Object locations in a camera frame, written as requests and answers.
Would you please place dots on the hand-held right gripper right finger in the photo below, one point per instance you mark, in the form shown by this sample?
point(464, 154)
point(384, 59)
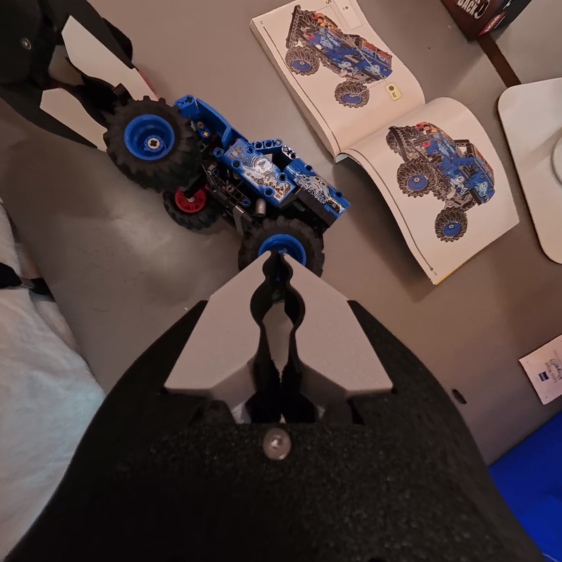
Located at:
point(347, 351)

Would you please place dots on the open lego instruction booklet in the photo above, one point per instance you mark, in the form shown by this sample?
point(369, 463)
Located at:
point(491, 145)

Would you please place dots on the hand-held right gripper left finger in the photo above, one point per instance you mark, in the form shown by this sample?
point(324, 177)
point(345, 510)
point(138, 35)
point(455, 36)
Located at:
point(206, 351)

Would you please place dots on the dark cardboard box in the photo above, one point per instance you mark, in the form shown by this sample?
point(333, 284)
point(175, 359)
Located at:
point(470, 13)

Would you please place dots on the small black piece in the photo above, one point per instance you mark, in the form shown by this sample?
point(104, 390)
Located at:
point(459, 396)

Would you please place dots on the blue lego monster truck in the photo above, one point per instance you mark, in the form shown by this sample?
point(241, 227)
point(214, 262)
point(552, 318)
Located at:
point(263, 171)

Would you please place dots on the bright blue object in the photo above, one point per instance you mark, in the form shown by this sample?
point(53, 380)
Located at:
point(531, 496)

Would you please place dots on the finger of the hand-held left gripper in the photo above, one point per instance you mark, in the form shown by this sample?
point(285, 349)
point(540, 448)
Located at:
point(94, 48)
point(66, 107)

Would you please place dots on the person's white shirt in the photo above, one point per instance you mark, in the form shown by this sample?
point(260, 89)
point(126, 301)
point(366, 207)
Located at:
point(35, 395)

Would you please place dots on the small white printed card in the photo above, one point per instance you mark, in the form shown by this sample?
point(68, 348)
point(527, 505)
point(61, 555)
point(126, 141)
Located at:
point(546, 373)

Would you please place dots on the white rounded board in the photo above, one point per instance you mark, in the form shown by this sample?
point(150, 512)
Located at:
point(527, 153)

